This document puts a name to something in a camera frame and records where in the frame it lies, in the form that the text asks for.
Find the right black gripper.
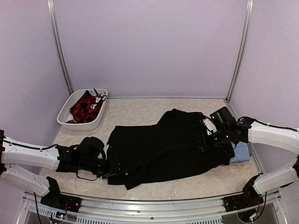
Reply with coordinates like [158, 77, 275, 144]
[194, 127, 231, 152]

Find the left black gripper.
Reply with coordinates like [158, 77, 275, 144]
[80, 155, 128, 179]

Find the black long sleeve shirt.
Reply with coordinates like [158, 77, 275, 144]
[107, 109, 235, 190]

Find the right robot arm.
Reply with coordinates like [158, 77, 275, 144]
[199, 107, 299, 207]

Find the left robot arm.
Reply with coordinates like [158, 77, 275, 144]
[0, 130, 116, 208]

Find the light blue folded shirt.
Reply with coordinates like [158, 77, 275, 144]
[230, 142, 250, 163]

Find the white plastic bin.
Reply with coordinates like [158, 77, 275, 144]
[57, 88, 108, 131]

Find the red black plaid shirt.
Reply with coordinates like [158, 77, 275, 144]
[67, 89, 107, 124]

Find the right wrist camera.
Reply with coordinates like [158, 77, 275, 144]
[202, 118, 217, 135]

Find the aluminium front rail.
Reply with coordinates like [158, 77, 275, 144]
[13, 190, 289, 224]

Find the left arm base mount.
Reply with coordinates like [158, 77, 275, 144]
[40, 176, 82, 213]

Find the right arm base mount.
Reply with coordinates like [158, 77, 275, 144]
[223, 186, 264, 212]

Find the right aluminium corner post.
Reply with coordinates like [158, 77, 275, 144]
[226, 0, 254, 104]

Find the aluminium corner post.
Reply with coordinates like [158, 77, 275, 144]
[226, 0, 254, 104]
[47, 0, 74, 95]

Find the left aluminium corner post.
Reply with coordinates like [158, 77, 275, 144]
[47, 0, 74, 95]

